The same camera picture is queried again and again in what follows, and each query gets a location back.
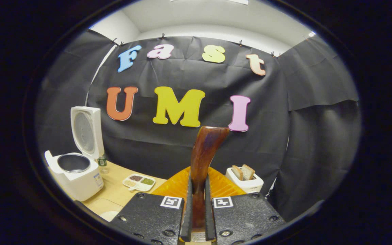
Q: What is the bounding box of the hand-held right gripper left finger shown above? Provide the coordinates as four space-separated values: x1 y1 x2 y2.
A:
109 166 194 245

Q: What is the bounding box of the black backdrop cloth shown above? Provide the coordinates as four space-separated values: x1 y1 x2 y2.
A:
34 29 361 222

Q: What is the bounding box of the white toaster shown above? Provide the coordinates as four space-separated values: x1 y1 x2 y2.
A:
225 167 264 194

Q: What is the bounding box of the clear plastic bottle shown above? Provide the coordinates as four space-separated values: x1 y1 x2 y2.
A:
97 151 109 175

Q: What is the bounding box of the white rice cooker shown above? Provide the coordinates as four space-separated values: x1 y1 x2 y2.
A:
45 106 105 202

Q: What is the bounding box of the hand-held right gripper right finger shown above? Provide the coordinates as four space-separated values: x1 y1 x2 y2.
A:
205 166 287 245

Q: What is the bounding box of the long ceiling light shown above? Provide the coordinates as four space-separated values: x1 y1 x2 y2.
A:
170 0 249 5

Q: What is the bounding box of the white divided seasoning tray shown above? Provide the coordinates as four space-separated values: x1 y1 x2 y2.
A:
122 174 156 192

